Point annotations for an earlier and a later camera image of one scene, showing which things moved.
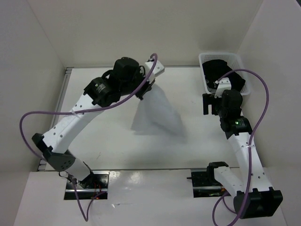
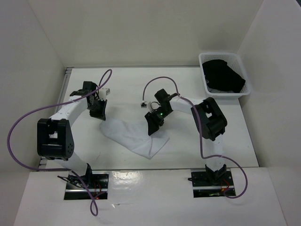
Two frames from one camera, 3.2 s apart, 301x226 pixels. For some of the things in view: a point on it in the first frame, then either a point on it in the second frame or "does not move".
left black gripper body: x=146 y=87 -> x=96 y=103
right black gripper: x=209 y=99 -> x=153 y=122
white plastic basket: x=233 y=60 does not move
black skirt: x=214 y=69 does not move
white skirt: x=155 y=114 -> x=133 y=135
